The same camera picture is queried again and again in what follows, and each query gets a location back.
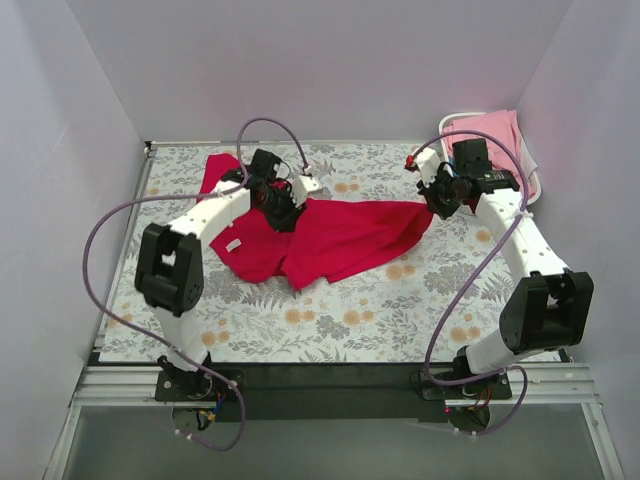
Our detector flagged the red t shirt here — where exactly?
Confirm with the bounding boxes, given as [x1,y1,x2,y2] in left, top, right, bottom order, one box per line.
[196,153,432,292]

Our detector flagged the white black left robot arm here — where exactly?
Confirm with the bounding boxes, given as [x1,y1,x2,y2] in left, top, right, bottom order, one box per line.
[134,149,320,400]

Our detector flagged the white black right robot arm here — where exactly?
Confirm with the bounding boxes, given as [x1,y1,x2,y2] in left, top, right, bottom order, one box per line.
[405,131,594,400]

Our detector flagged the pink t shirt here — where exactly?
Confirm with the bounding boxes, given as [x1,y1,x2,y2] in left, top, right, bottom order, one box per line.
[440,109,540,198]

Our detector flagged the white laundry basket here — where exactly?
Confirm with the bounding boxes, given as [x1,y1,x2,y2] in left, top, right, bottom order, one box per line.
[437,111,544,215]

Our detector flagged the floral table mat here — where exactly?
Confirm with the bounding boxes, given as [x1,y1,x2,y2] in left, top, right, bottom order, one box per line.
[99,144,514,363]

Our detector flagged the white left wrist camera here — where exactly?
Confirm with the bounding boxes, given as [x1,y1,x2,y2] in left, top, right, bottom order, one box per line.
[290,175,322,208]

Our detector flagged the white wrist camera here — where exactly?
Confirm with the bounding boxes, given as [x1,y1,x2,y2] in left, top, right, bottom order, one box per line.
[290,175,322,208]
[404,147,441,187]

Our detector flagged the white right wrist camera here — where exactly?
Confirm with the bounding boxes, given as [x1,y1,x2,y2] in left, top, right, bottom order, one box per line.
[404,147,441,187]

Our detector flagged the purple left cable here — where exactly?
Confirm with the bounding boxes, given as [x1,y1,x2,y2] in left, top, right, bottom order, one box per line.
[82,116,311,451]

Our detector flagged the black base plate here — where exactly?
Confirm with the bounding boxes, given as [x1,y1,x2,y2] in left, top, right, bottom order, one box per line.
[154,362,512,423]

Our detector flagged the aluminium frame rail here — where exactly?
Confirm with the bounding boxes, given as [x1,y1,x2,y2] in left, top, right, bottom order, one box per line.
[71,363,600,406]

